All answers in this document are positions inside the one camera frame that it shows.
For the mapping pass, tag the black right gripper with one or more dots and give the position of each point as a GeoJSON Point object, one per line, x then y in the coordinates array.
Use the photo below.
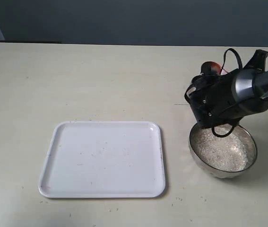
{"type": "Point", "coordinates": [224, 99]}

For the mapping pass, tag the dark red wooden spoon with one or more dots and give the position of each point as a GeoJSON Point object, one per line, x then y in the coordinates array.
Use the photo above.
{"type": "Point", "coordinates": [212, 68]}

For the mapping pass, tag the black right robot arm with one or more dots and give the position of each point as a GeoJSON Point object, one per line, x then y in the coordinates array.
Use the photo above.
{"type": "Point", "coordinates": [260, 85]}

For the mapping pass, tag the white rice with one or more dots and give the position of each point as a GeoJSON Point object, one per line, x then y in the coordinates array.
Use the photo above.
{"type": "Point", "coordinates": [226, 154]}

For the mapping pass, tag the steel bowl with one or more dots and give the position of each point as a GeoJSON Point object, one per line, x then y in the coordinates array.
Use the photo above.
{"type": "Point", "coordinates": [244, 136]}

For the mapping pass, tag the white plastic tray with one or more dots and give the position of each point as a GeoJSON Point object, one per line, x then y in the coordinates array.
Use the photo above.
{"type": "Point", "coordinates": [104, 159]}

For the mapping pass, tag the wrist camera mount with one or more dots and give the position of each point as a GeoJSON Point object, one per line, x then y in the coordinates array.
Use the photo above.
{"type": "Point", "coordinates": [258, 61]}

